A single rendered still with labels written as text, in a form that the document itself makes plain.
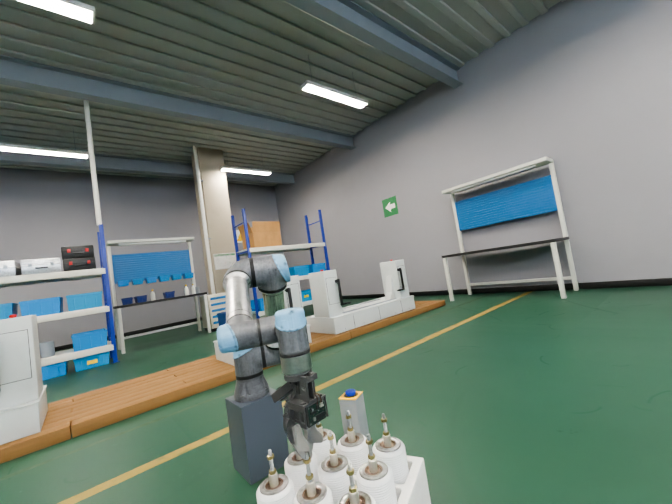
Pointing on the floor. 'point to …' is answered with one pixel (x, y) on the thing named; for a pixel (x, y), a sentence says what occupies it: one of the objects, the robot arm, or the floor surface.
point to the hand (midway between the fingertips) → (304, 451)
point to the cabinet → (213, 309)
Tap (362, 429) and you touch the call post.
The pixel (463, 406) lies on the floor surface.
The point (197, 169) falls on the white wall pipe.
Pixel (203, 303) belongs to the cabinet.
